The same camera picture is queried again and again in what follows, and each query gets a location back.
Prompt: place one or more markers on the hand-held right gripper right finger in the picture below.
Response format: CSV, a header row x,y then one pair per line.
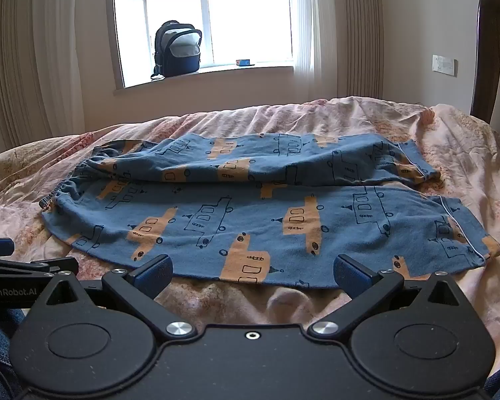
x,y
351,274

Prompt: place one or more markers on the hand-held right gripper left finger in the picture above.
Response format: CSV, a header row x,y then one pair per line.
x,y
155,274

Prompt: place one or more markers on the blue printed pants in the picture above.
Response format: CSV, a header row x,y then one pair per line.
x,y
254,216

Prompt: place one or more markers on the pink floral blanket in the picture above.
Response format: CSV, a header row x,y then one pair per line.
x,y
275,116

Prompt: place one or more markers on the beige pleated curtain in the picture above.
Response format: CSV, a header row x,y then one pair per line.
x,y
360,33
12,58

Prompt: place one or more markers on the white sheer curtain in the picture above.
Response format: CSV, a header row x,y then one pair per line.
x,y
58,50
316,29

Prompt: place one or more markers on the dark blue backpack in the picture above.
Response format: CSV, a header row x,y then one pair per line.
x,y
177,50

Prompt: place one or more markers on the small blue box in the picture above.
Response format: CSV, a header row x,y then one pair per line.
x,y
243,63

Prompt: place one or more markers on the white framed window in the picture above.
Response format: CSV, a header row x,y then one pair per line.
x,y
216,16

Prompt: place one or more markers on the white wall switch plate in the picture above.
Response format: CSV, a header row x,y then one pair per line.
x,y
444,65

